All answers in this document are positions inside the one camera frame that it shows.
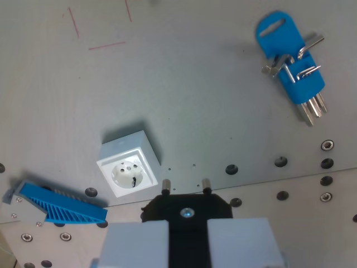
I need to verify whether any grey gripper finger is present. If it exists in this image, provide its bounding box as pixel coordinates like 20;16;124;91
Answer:
207;217;286;268
98;221;170;268

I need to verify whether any black plug with metal pins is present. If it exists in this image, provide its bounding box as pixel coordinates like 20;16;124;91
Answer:
140;178;234;268

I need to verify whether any blue ribbed wedge part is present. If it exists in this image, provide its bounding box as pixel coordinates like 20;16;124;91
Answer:
18;180;108;224

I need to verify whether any small silver hex key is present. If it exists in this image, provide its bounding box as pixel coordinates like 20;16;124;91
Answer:
261;65;279;79

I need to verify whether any blue hex key holder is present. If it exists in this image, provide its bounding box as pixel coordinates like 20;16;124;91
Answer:
255;11;326;106

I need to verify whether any white wall socket box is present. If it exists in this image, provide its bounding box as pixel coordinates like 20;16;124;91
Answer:
96;128;162;199

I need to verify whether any grey bracket with screws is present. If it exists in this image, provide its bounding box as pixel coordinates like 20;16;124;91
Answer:
0;186;49;226

